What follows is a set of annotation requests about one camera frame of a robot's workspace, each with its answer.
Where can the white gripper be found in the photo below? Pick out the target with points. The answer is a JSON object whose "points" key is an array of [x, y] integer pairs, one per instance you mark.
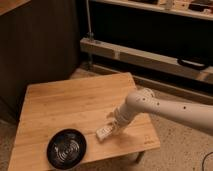
{"points": [[120, 122]]}

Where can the white labelled bottle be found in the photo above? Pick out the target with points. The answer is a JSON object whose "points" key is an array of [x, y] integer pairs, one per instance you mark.
{"points": [[105, 131]]}

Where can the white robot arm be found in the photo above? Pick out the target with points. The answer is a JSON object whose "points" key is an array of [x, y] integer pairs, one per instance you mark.
{"points": [[197, 116]]}

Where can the black ceramic bowl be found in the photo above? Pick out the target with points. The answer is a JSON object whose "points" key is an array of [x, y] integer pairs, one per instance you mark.
{"points": [[66, 149]]}

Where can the wooden table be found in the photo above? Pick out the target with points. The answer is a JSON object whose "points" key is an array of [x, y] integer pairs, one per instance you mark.
{"points": [[82, 104]]}

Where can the grey metal beam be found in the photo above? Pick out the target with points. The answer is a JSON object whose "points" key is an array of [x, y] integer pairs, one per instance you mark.
{"points": [[145, 59]]}

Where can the dark wooden cabinet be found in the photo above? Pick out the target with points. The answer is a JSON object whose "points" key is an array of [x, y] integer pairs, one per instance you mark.
{"points": [[39, 42]]}

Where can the metal vertical pole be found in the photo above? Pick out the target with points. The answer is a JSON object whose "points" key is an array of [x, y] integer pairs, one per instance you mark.
{"points": [[90, 32]]}

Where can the wooden shelf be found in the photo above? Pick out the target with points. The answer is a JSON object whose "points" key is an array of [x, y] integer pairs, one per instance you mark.
{"points": [[156, 8]]}

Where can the black handle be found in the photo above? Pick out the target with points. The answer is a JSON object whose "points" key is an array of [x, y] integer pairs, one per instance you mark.
{"points": [[192, 65]]}

